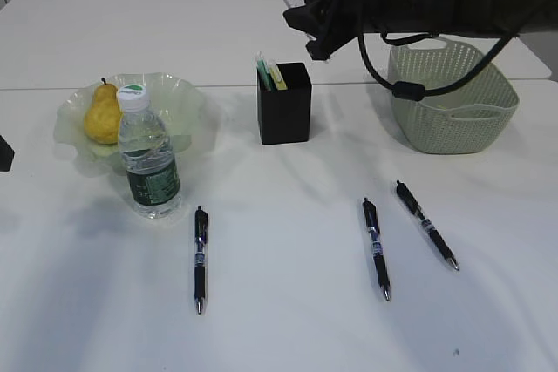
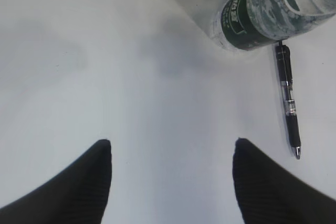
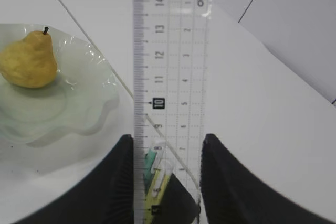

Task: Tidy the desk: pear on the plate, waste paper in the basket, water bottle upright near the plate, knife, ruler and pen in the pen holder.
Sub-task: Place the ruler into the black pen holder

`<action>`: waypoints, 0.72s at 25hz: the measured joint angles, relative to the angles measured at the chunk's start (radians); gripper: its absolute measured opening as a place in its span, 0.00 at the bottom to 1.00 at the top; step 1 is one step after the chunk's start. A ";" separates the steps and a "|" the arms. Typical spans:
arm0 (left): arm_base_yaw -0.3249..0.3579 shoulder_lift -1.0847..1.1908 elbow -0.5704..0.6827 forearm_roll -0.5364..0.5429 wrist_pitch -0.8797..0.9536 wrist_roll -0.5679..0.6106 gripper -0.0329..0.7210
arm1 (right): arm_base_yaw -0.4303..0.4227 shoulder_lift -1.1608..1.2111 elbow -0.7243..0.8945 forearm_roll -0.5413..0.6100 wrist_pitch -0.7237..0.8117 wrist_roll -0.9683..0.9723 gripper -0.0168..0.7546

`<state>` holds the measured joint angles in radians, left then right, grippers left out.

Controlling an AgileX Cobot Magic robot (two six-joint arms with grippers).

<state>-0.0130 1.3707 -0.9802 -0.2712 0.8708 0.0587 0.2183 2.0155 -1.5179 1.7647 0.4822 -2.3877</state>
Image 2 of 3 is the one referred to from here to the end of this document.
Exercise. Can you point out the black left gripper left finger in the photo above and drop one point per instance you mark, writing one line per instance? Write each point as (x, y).
(78, 194)

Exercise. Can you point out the clear plastic water bottle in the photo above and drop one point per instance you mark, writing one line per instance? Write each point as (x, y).
(251, 24)

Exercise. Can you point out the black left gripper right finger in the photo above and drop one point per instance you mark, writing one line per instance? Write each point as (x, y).
(268, 193)

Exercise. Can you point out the black pen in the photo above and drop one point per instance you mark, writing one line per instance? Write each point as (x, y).
(283, 60)

